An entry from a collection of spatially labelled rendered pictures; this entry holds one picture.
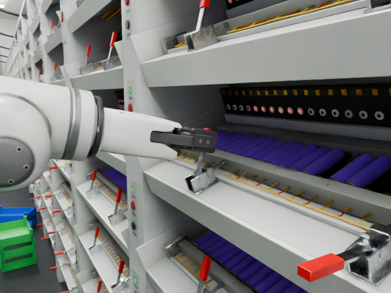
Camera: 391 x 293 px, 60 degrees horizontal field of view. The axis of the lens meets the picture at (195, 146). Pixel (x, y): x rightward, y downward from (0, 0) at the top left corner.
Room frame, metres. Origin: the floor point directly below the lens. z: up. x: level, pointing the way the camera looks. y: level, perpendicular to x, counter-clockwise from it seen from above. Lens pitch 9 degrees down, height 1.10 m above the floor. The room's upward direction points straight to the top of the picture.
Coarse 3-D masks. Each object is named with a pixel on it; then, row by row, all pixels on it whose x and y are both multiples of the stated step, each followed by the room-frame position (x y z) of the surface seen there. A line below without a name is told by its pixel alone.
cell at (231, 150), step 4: (252, 136) 0.57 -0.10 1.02; (256, 136) 0.57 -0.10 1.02; (244, 140) 0.56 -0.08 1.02; (248, 140) 0.56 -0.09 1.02; (252, 140) 0.56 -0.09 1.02; (236, 144) 0.56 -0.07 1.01; (240, 144) 0.55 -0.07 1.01; (244, 144) 0.55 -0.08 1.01; (232, 148) 0.54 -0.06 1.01; (236, 148) 0.55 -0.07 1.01; (232, 152) 0.54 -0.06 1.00
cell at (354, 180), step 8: (376, 160) 0.37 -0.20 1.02; (384, 160) 0.37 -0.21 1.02; (368, 168) 0.36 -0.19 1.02; (376, 168) 0.36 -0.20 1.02; (384, 168) 0.36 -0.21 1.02; (352, 176) 0.36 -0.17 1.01; (360, 176) 0.35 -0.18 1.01; (368, 176) 0.35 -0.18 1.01; (376, 176) 0.36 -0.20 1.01; (352, 184) 0.35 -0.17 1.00; (360, 184) 0.34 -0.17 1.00; (368, 184) 0.35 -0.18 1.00
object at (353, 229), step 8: (176, 160) 0.61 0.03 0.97; (192, 168) 0.55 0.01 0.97; (216, 176) 0.49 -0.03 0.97; (232, 184) 0.46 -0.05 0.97; (240, 184) 0.44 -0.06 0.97; (248, 192) 0.43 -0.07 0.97; (256, 192) 0.41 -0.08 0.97; (264, 192) 0.40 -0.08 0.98; (272, 200) 0.39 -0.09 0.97; (280, 200) 0.38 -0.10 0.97; (296, 208) 0.35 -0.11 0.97; (304, 208) 0.35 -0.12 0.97; (312, 216) 0.33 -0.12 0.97; (320, 216) 0.33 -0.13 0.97; (328, 216) 0.32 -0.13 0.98; (336, 224) 0.31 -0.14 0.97; (344, 224) 0.30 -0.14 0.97; (352, 224) 0.30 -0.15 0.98; (352, 232) 0.30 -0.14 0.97; (360, 232) 0.29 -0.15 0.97
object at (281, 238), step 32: (288, 128) 0.54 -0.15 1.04; (320, 128) 0.48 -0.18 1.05; (352, 128) 0.44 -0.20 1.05; (384, 128) 0.40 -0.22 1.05; (160, 160) 0.64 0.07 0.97; (192, 160) 0.60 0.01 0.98; (160, 192) 0.58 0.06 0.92; (224, 192) 0.45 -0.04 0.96; (288, 192) 0.40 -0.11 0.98; (224, 224) 0.40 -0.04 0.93; (256, 224) 0.35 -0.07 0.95; (288, 224) 0.34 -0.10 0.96; (320, 224) 0.32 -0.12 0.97; (256, 256) 0.36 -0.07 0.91; (288, 256) 0.31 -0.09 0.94; (320, 288) 0.28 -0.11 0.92; (352, 288) 0.24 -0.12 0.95; (384, 288) 0.23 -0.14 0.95
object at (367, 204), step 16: (208, 160) 0.55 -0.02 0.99; (240, 160) 0.48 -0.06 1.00; (256, 160) 0.46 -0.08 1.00; (240, 176) 0.46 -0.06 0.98; (256, 176) 0.44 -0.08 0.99; (272, 176) 0.41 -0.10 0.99; (288, 176) 0.39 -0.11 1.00; (304, 176) 0.38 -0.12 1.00; (272, 192) 0.39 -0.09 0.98; (304, 192) 0.37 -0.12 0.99; (320, 192) 0.35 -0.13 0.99; (336, 192) 0.33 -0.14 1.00; (352, 192) 0.32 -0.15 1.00; (368, 192) 0.31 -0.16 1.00; (336, 208) 0.33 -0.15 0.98; (352, 208) 0.32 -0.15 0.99; (368, 208) 0.30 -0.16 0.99; (384, 208) 0.28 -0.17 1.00; (384, 224) 0.29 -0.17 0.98
